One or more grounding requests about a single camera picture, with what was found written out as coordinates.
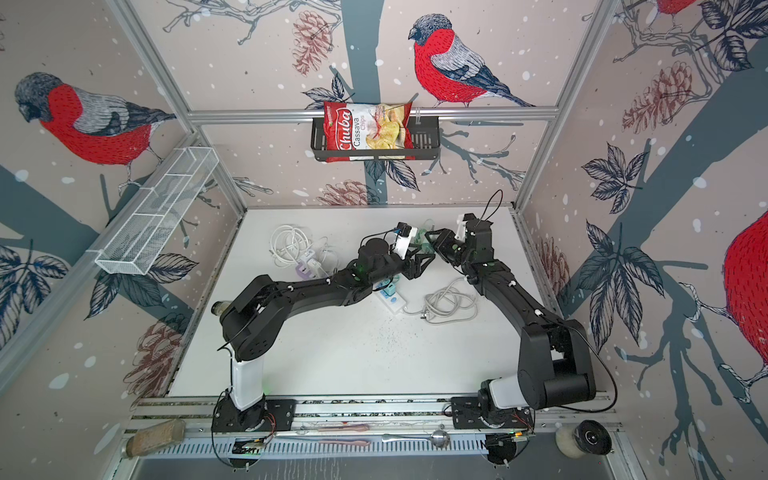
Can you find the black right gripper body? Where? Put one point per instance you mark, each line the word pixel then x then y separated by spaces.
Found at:
pixel 452 250

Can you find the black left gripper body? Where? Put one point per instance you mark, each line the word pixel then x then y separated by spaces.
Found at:
pixel 408 268

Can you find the green charger with cable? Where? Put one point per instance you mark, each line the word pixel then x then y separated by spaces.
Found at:
pixel 421 238

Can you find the teal charger round plug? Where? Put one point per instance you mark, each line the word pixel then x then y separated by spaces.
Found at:
pixel 390 292

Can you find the white power strip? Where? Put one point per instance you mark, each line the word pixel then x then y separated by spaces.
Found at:
pixel 395 307

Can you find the white charger with cable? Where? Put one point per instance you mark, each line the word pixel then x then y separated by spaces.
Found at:
pixel 329 259

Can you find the purple power strip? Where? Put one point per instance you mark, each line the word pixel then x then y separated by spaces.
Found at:
pixel 310 269

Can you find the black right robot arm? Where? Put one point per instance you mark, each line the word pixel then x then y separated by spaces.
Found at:
pixel 554 366

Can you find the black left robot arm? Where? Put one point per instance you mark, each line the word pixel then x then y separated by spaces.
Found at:
pixel 252 321

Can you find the red chips bag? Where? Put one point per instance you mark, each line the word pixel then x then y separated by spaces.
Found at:
pixel 367 129

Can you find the metal spoon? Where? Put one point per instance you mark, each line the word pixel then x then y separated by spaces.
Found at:
pixel 439 438

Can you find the small glass jar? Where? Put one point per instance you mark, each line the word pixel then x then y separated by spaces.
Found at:
pixel 219 307

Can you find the tape roll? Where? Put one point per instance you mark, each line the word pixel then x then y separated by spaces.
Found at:
pixel 587 438

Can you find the white mesh shelf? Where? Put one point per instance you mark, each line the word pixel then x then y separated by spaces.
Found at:
pixel 142 237

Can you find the brown sponge block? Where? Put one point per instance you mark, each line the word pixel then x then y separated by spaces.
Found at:
pixel 153 439

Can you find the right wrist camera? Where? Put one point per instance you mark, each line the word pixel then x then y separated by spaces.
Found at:
pixel 461 230

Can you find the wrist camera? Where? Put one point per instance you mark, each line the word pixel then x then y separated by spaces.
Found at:
pixel 405 234
pixel 461 230

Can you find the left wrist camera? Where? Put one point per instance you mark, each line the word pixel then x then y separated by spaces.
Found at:
pixel 405 234

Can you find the black wire basket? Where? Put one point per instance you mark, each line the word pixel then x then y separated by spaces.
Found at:
pixel 419 140

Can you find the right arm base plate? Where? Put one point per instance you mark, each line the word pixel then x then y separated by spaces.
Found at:
pixel 470 413

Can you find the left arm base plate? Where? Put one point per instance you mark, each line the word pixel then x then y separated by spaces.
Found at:
pixel 267 415

